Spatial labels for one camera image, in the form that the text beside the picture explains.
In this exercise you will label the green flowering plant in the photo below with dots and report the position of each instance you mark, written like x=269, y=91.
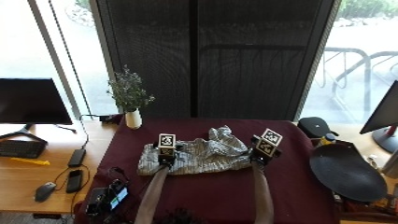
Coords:
x=128, y=90

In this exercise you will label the black smartphone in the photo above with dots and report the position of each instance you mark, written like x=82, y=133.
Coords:
x=74, y=181

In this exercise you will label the yellow tool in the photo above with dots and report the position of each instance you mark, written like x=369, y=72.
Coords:
x=29, y=161

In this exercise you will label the grey striped shirt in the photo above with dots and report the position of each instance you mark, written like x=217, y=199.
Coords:
x=202, y=155

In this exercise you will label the dark red tablecloth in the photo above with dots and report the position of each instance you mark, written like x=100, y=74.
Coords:
x=219, y=193

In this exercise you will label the black keyboard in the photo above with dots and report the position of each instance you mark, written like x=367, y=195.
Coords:
x=20, y=148

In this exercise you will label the white vase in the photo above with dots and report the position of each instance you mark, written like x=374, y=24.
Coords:
x=133, y=118

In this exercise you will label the grey computer mouse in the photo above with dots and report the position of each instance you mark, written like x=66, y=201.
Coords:
x=44, y=191

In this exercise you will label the person's left hand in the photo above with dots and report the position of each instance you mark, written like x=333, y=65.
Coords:
x=166, y=159

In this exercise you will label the metal bicycle rack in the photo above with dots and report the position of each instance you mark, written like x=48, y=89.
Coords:
x=351, y=74

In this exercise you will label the black computer monitor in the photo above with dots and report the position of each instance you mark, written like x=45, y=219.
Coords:
x=28, y=102

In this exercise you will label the dark mesh window blind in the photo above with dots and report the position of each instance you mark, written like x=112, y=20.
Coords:
x=213, y=57

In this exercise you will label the person's right hand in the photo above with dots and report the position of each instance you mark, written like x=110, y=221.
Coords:
x=261, y=155

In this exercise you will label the black monitor with red stand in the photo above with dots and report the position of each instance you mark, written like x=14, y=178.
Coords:
x=383, y=119

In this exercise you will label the white marker cube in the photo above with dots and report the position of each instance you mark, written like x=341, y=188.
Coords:
x=269, y=142
x=166, y=141

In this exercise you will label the black power adapter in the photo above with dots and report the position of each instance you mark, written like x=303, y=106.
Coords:
x=77, y=157

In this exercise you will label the black device with lit screen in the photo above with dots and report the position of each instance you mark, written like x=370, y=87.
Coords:
x=108, y=196

